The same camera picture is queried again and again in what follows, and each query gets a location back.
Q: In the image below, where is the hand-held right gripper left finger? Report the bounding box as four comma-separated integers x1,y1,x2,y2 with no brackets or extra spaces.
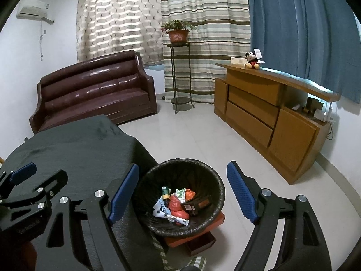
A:
35,163,140,271

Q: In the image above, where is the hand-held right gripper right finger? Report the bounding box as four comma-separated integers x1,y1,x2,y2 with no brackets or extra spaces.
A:
226,160,333,271

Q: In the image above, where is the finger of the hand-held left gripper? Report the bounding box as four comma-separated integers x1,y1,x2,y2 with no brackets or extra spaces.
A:
0,170,68,213
0,162,38,196

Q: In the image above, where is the long white blue pouch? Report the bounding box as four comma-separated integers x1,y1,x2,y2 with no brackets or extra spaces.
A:
152,199,189,227

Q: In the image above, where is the dark green bottle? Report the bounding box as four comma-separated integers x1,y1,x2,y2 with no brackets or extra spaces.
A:
161,186,171,207

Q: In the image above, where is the black box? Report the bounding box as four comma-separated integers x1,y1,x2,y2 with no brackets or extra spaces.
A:
180,195,213,215

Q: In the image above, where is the black trash bin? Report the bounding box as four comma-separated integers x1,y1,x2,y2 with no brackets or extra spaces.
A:
136,159,226,238

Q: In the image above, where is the dark grey tablecloth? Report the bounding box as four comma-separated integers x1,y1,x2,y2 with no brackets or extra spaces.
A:
0,115,158,271

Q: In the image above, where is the orange red box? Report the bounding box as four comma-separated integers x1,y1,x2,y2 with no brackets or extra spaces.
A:
164,211,226,257

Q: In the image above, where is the green checkered cloth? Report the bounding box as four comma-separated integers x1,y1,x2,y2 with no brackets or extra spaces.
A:
152,234,208,271

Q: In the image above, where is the wooden cabinet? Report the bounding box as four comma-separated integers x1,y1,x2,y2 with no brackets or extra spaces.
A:
214,63,341,185

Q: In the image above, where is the dark brown leather sofa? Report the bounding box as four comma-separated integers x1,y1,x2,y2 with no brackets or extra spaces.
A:
30,50,158,134

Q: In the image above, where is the black metal plant stand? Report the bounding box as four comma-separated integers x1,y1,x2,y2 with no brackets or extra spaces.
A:
167,42,196,115

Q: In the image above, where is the white device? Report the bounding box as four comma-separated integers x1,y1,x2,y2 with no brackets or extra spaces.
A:
312,109,330,122

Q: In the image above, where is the small brown box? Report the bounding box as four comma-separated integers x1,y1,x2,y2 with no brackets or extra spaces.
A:
307,96,323,115

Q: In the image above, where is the mouse plush toy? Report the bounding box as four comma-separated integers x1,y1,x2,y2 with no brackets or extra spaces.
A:
244,48,266,70

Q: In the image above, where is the white air conditioner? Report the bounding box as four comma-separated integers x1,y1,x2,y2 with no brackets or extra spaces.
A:
17,4,55,24

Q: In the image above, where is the striped curtain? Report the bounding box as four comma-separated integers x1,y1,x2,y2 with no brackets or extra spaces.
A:
159,0,251,103

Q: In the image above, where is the potted plant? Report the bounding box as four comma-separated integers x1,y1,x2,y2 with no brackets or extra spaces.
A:
161,20,198,44

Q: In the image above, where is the beige patterned curtain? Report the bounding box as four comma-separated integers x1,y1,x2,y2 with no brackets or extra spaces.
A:
76,0,164,65

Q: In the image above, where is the blue curtain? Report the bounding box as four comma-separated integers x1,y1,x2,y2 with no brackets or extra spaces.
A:
245,0,361,103

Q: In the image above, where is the white wall cable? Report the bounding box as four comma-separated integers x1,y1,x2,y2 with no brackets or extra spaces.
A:
39,24,47,61

